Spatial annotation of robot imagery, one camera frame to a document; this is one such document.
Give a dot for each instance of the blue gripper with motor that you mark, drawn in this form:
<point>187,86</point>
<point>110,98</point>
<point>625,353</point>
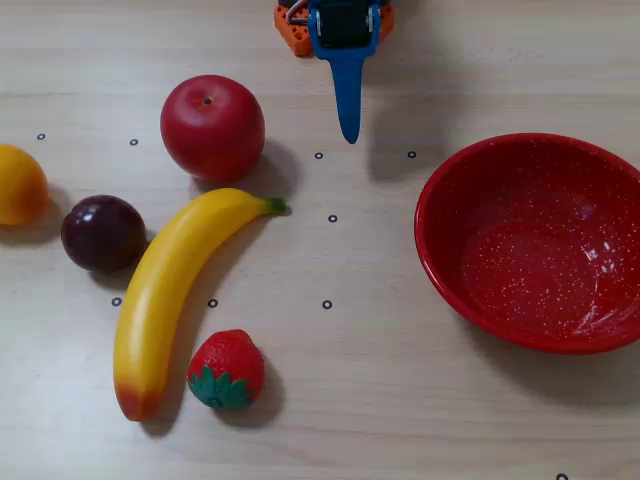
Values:
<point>345,22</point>

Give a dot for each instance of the yellow orange toy peach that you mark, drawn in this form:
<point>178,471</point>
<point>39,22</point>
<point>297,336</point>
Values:
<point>20,185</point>

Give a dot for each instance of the red speckled enamel bowl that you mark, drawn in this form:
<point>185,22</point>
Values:
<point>530,245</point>

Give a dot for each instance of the red toy apple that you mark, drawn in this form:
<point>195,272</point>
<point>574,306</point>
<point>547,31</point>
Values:
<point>212,127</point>

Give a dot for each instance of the yellow toy banana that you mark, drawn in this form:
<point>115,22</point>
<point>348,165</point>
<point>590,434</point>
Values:
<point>165,295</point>

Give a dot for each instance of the dark purple toy plum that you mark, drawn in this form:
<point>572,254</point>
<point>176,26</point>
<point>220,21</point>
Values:
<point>103,233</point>

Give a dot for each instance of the red toy strawberry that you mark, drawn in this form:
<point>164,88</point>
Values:
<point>227,362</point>

